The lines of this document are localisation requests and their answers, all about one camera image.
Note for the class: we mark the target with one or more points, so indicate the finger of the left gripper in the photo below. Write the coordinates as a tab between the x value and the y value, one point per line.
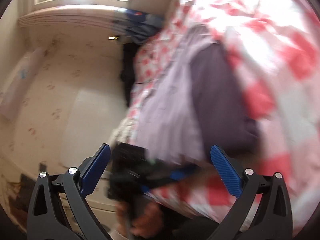
183	171

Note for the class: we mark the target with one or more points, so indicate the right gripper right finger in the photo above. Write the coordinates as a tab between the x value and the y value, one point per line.
273	218

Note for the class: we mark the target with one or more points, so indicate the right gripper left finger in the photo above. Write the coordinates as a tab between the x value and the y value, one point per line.
46	217

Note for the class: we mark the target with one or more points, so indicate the lilac and purple garment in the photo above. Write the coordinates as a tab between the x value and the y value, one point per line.
196	104

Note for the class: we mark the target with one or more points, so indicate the black clothing pile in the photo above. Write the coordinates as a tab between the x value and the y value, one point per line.
127	74

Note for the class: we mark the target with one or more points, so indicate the left hand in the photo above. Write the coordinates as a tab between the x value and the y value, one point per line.
147	225

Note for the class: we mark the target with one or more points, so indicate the cream quilted duvet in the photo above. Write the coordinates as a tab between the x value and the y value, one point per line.
122	133

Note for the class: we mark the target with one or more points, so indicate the blue patterned curtain left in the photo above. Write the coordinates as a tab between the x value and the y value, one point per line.
137	25

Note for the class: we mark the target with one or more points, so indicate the pink checkered plastic sheet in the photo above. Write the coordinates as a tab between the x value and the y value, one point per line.
272	47

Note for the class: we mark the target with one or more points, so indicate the wall power socket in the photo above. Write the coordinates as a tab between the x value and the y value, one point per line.
113	37

